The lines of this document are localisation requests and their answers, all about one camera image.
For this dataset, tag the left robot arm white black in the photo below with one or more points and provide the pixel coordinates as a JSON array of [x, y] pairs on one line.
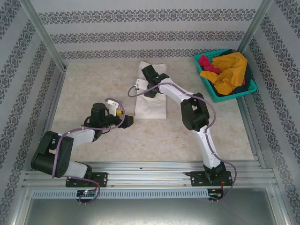
[[44, 152]]

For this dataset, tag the aluminium side rail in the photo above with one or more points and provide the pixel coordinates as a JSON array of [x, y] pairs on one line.
[[257, 150], [49, 122]]

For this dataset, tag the aluminium mounting rail beam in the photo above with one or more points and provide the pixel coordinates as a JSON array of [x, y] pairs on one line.
[[145, 173]]

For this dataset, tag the aluminium corner post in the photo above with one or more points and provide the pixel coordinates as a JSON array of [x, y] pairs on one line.
[[257, 23], [45, 37]]

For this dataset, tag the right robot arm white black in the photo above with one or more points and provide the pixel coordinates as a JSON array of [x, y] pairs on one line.
[[194, 114]]

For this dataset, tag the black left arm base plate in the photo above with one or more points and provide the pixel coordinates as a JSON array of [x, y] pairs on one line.
[[103, 179]]

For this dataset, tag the yellow t-shirt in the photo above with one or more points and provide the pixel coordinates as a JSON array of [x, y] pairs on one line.
[[232, 68]]

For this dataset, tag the teal plastic basket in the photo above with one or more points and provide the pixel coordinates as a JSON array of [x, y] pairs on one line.
[[234, 96]]

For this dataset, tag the grey metal sheet panel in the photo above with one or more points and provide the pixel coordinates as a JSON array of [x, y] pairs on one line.
[[150, 212]]

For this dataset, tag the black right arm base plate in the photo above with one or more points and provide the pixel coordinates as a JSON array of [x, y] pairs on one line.
[[197, 179]]

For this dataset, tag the white printed t-shirt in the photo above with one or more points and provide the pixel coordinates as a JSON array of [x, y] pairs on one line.
[[150, 110]]

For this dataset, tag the red t-shirt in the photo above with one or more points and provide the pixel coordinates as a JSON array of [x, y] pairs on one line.
[[205, 62]]

